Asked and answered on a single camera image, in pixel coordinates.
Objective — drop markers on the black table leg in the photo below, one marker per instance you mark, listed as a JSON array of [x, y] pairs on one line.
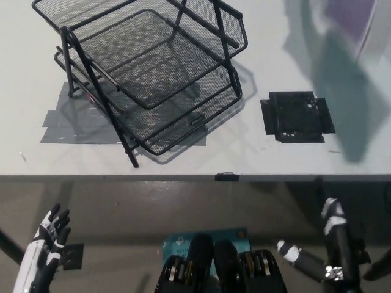
[[378, 268], [10, 248]]

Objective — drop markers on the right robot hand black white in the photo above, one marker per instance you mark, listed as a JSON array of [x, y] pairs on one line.
[[336, 244]]

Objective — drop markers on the purple spiral notebook cardboard back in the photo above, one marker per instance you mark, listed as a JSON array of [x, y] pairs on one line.
[[348, 18]]

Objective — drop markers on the black mesh file tray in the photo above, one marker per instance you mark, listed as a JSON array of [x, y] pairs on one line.
[[143, 76]]

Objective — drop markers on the teal cardboard box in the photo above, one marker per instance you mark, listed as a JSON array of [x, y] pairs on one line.
[[180, 242]]

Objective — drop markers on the grey duct tape patch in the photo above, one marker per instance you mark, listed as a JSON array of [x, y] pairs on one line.
[[70, 128]]

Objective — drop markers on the black tape square patch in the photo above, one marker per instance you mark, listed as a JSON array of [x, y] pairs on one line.
[[296, 119]]

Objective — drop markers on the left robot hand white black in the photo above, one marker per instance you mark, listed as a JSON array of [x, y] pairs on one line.
[[36, 256]]

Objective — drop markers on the small black tape strip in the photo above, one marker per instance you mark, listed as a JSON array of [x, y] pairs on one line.
[[227, 176]]

